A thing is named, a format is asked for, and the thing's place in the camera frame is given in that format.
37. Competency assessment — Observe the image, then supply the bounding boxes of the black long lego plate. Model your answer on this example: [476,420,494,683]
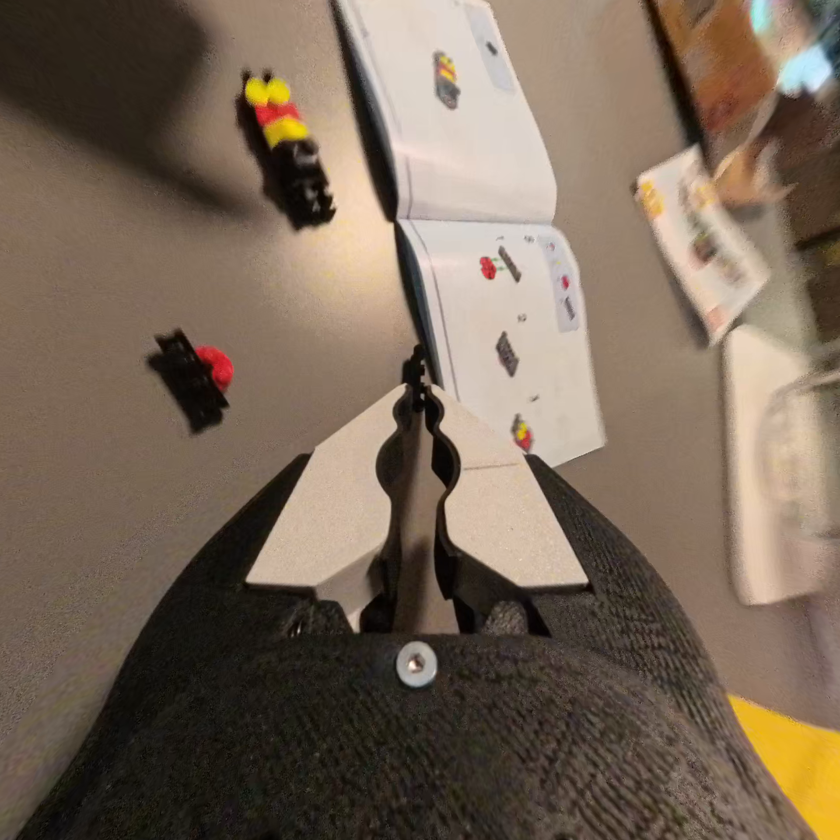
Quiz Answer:
[402,343,427,411]
[151,330,231,434]

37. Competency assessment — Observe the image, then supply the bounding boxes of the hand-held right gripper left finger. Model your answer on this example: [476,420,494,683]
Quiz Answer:
[245,385,412,634]

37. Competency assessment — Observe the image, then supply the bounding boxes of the colourful printed leaflet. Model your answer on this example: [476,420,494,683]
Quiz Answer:
[633,144,772,345]

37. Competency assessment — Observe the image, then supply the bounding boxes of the wooden book stand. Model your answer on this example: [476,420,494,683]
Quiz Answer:
[722,325,840,606]

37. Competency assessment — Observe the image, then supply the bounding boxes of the black red yellow lego assembly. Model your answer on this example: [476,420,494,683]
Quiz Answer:
[239,69,337,231]

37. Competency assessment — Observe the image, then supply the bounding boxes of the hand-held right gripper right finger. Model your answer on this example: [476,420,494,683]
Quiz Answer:
[425,386,591,634]

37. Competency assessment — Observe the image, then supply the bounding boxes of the yellow cardboard toy box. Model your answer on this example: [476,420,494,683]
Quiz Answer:
[650,0,840,244]

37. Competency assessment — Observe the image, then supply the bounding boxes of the yellow plastic bin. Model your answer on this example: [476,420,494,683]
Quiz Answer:
[728,696,840,840]

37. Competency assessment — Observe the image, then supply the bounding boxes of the instruction booklet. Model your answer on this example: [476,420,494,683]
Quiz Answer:
[335,0,608,468]

